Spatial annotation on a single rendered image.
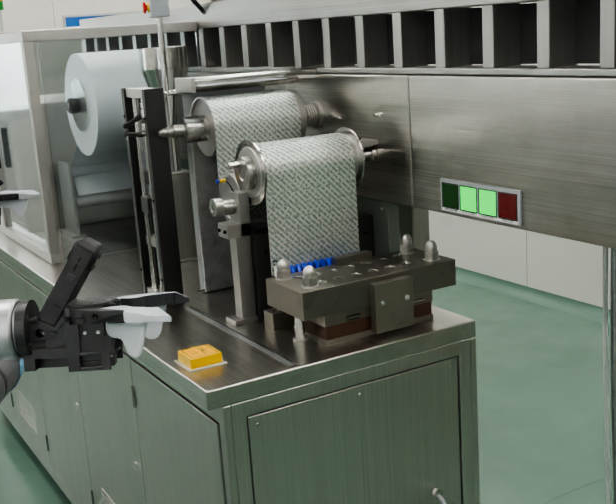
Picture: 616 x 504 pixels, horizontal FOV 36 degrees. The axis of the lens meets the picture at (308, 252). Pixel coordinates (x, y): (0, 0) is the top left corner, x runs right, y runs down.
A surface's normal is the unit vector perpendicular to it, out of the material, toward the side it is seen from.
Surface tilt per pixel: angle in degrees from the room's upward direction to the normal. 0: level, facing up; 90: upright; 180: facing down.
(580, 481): 0
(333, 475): 90
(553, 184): 90
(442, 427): 90
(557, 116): 90
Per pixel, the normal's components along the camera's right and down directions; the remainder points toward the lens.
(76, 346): -0.01, 0.10
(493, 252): -0.86, 0.17
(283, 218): 0.51, 0.17
